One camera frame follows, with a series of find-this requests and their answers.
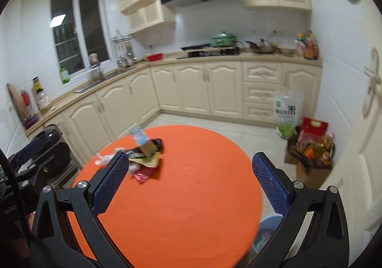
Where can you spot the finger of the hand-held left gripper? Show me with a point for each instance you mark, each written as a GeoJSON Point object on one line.
{"type": "Point", "coordinates": [44, 166]}
{"type": "Point", "coordinates": [28, 150]}

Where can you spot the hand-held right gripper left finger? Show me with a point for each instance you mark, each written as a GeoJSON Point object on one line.
{"type": "Point", "coordinates": [110, 184]}

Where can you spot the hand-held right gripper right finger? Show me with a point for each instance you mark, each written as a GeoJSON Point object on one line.
{"type": "Point", "coordinates": [270, 184]}

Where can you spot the white plastic bag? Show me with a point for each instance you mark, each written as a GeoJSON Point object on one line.
{"type": "Point", "coordinates": [106, 159]}

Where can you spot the red snack wrapper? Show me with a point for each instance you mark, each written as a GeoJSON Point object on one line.
{"type": "Point", "coordinates": [143, 175]}

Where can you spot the gold snack packet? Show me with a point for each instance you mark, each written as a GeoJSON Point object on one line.
{"type": "Point", "coordinates": [149, 162]}

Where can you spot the light blue bin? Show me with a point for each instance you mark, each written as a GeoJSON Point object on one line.
{"type": "Point", "coordinates": [267, 235]}

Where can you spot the blue and white drink carton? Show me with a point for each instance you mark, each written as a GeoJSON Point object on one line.
{"type": "Point", "coordinates": [141, 139]}

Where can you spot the black snack packet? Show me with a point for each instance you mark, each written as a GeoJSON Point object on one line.
{"type": "Point", "coordinates": [158, 144]}

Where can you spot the purple utensil holder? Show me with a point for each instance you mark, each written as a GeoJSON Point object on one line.
{"type": "Point", "coordinates": [29, 118]}

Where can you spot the cardboard box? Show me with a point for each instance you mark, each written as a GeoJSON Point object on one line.
{"type": "Point", "coordinates": [310, 175]}

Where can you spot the wooden cutting board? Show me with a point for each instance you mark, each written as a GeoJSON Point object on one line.
{"type": "Point", "coordinates": [16, 104]}

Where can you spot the large glass jar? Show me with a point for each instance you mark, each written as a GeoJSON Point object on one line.
{"type": "Point", "coordinates": [43, 102]}

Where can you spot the yellow cooking oil bottles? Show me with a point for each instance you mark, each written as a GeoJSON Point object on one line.
{"type": "Point", "coordinates": [319, 148]}

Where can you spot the small yellow-label jar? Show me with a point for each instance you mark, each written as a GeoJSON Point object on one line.
{"type": "Point", "coordinates": [37, 84]}

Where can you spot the red gift box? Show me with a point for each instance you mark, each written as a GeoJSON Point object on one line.
{"type": "Point", "coordinates": [313, 130]}

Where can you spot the clear and green rice bag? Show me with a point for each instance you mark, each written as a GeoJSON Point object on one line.
{"type": "Point", "coordinates": [288, 116]}

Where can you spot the green bottle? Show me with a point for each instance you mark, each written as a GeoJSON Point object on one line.
{"type": "Point", "coordinates": [64, 75]}

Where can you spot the cream door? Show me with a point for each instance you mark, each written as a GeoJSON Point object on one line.
{"type": "Point", "coordinates": [352, 151]}

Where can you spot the steel sink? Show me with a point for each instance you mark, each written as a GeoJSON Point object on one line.
{"type": "Point", "coordinates": [101, 81]}

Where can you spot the metal faucet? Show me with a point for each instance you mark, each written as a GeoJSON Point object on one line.
{"type": "Point", "coordinates": [100, 72]}

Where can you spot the pink cloth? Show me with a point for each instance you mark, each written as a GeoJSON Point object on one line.
{"type": "Point", "coordinates": [93, 58]}

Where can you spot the kitchen window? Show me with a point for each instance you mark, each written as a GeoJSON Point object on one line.
{"type": "Point", "coordinates": [77, 32]}

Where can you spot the red basin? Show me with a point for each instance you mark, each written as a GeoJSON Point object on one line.
{"type": "Point", "coordinates": [155, 57]}

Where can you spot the steel wok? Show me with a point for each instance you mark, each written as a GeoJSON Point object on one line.
{"type": "Point", "coordinates": [262, 47]}

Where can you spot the group of condiment bottles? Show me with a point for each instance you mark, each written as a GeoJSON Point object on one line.
{"type": "Point", "coordinates": [307, 47]}

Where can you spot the gas stove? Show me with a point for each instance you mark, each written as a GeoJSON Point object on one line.
{"type": "Point", "coordinates": [209, 53]}

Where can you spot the green electric pot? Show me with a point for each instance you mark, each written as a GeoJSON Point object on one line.
{"type": "Point", "coordinates": [223, 39]}

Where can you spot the black griddle pan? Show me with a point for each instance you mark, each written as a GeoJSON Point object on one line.
{"type": "Point", "coordinates": [195, 46]}

